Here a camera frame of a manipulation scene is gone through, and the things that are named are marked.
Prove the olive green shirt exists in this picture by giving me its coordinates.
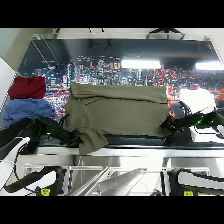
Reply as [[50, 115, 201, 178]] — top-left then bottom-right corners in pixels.
[[62, 82, 172, 156]]

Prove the blue garment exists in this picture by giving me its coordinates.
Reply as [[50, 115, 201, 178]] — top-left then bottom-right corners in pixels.
[[1, 97, 58, 130]]

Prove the red garment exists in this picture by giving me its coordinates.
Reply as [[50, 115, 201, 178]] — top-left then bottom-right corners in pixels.
[[7, 75, 48, 101]]

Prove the silver frame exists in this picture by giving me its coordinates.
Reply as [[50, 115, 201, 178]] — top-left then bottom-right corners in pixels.
[[15, 145, 224, 197]]

